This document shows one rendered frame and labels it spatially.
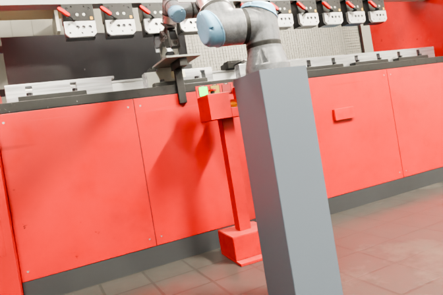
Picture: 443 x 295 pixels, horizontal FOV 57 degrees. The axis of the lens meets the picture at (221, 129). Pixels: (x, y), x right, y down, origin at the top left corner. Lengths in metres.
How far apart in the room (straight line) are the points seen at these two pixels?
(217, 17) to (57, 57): 1.56
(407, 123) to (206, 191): 1.52
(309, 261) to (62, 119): 1.24
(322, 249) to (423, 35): 2.54
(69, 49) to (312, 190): 1.85
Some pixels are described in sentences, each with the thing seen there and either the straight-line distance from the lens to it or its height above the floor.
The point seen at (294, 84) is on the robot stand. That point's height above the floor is 0.72.
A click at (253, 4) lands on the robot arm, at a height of 0.99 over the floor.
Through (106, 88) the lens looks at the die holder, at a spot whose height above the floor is 0.91.
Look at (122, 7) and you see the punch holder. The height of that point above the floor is 1.32.
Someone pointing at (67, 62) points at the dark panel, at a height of 1.16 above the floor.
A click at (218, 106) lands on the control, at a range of 1.87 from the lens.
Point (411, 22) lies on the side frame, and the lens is 3.71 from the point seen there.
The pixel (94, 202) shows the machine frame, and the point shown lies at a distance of 2.00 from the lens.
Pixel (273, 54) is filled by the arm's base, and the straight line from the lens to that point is 1.33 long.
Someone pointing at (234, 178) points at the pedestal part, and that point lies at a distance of 1.95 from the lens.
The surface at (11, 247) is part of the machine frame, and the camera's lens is 1.91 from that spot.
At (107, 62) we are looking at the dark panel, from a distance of 2.72.
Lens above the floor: 0.62
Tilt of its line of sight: level
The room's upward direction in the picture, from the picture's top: 9 degrees counter-clockwise
